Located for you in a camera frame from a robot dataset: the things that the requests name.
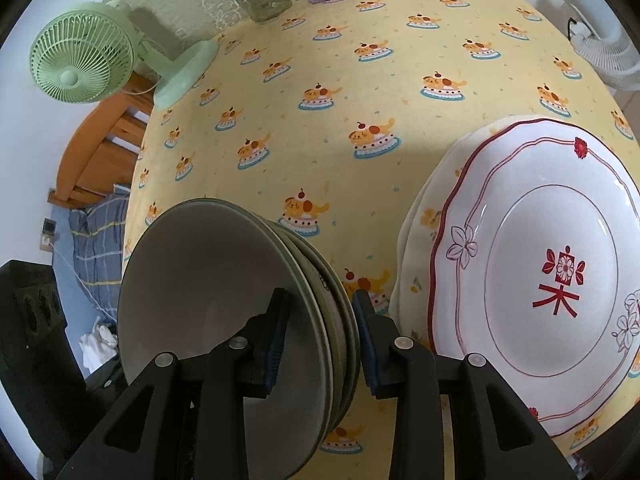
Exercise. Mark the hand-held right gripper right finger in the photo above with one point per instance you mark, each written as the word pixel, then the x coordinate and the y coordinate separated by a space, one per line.
pixel 366 345

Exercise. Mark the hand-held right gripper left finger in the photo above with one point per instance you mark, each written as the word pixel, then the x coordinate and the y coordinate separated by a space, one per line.
pixel 274 360

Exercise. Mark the medium grey floral bowl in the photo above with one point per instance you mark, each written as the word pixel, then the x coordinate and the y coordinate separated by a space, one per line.
pixel 339 340

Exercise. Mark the scalloped floral plate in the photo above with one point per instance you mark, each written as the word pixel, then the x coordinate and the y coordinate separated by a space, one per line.
pixel 397 305

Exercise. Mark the small green-flowered bowl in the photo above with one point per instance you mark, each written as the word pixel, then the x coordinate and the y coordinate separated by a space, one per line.
pixel 200 280

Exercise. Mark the large round floral plate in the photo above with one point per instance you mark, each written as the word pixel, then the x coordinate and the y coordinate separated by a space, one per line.
pixel 427 220

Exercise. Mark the red-rimmed white plate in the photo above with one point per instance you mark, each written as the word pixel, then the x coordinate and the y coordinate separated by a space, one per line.
pixel 500 240

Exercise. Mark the white crumpled cloth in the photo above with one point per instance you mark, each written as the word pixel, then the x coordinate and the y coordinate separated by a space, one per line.
pixel 97 345

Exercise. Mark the grey plaid pillow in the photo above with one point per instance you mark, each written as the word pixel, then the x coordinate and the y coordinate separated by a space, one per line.
pixel 95 240

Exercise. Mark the wooden bed headboard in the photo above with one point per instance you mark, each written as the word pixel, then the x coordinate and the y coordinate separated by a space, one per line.
pixel 95 145

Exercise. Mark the green desk fan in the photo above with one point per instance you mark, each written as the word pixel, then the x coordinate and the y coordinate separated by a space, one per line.
pixel 80 50

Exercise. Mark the yellow printed tablecloth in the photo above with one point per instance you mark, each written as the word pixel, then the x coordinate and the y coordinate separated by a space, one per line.
pixel 400 60

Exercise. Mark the white electric fan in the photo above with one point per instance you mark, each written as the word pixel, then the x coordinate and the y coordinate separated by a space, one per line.
pixel 600 40

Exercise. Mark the wall socket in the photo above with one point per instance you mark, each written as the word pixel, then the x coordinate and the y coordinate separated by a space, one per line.
pixel 49 232

